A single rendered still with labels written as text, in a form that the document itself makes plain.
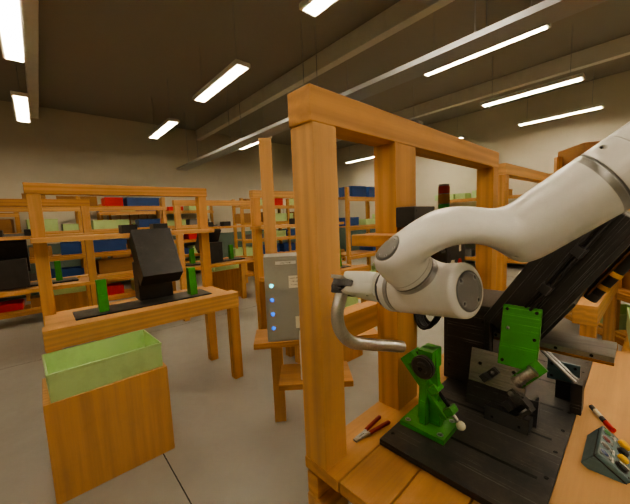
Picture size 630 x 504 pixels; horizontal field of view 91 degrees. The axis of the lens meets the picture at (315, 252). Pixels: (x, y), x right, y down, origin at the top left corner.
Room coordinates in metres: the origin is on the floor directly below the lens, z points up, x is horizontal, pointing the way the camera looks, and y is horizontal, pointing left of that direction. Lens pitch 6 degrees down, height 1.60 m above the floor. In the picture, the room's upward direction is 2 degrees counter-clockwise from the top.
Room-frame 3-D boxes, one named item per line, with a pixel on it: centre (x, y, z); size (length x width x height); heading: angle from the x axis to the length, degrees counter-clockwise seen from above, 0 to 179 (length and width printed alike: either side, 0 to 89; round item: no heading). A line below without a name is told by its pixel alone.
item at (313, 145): (1.36, -0.52, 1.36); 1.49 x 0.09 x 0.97; 134
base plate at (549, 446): (1.14, -0.72, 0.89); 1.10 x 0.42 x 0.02; 134
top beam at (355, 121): (1.36, -0.52, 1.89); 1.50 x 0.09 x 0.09; 134
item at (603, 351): (1.12, -0.85, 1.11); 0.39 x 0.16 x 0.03; 44
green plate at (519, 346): (1.05, -0.71, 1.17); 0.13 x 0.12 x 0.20; 134
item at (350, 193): (7.13, -1.42, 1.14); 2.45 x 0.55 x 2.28; 131
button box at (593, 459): (0.80, -0.79, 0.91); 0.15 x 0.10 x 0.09; 134
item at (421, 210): (1.10, -0.36, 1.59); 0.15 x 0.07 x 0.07; 134
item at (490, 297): (1.32, -0.71, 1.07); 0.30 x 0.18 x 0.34; 134
